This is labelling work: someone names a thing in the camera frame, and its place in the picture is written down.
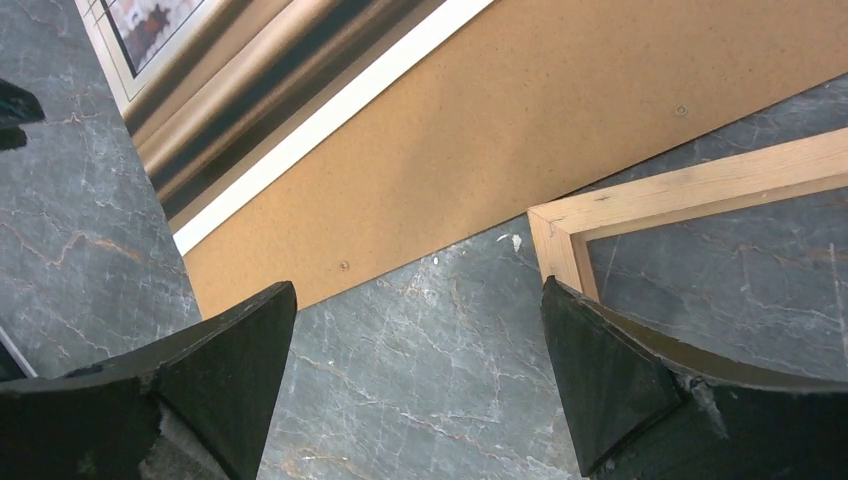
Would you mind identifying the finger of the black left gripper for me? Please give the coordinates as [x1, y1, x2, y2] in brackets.
[1, 80, 45, 151]

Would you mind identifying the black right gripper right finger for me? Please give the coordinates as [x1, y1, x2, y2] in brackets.
[541, 278, 847, 479]

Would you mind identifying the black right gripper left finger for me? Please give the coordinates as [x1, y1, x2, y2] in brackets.
[1, 281, 297, 479]

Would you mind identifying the wooden picture frame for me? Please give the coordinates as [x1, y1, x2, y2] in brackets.
[527, 129, 847, 300]

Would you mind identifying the printed photo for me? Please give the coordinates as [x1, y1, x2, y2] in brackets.
[76, 1, 486, 254]

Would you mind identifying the transparent plastic sheet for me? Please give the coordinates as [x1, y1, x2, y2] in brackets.
[589, 190, 847, 381]

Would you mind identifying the brown backing board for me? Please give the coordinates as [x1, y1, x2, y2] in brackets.
[175, 1, 847, 318]

